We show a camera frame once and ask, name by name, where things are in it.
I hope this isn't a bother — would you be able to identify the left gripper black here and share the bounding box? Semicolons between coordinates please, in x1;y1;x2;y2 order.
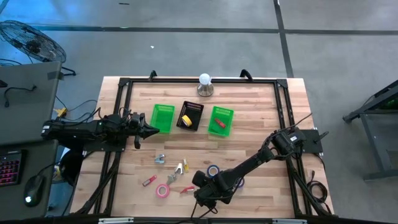
127;111;160;150

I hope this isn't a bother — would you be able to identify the blue tape roll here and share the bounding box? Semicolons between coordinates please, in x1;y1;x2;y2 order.
206;164;221;178

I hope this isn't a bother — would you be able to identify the pink tape roll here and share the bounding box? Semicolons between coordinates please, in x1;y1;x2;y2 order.
155;184;170;199

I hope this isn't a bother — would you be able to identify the green plastic basket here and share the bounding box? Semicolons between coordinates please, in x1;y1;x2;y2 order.
150;103;176;134
208;106;235;138

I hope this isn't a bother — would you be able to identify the black plastic basket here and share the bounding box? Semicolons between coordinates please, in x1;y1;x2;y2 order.
176;100;205;132

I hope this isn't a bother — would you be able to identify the white bulb on metal base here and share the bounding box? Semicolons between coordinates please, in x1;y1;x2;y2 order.
197;73;215;98

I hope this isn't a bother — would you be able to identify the black chair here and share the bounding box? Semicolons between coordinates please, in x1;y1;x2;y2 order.
58;149;85;187

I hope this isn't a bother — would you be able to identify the grey desk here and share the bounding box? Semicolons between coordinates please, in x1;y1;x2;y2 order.
0;139;59;219
0;61;62;146

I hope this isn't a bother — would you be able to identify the black computer mouse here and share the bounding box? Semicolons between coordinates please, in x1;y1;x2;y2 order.
24;174;47;208

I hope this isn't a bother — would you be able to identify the black floor fan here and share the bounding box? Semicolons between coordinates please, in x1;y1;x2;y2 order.
0;20;67;64

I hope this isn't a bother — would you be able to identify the backlit black keyboard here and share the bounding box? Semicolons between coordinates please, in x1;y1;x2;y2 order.
0;150;24;187

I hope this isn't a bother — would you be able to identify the grey metal cart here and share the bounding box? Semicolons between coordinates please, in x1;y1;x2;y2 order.
343;80;398;182

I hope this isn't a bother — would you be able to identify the black cable bundle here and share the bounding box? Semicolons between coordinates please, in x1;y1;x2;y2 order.
287;152;332;216
74;151;122;215

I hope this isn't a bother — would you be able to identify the black aluminium table frame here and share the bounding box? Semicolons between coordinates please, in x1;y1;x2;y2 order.
93;77;332;217

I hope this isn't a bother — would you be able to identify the silver metal bracket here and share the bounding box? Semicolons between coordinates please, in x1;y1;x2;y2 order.
98;217;134;224
272;218;308;224

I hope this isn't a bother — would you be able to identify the black fan power cable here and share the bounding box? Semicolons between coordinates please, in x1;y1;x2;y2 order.
60;66;77;77

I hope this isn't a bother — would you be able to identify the coiled dark cable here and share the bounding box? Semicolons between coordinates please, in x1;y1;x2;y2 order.
306;169;329;206

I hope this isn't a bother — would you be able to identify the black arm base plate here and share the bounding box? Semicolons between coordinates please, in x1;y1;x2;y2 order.
300;129;330;154

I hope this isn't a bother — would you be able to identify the thin black desk cable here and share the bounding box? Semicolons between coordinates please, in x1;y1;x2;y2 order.
3;86;37;108

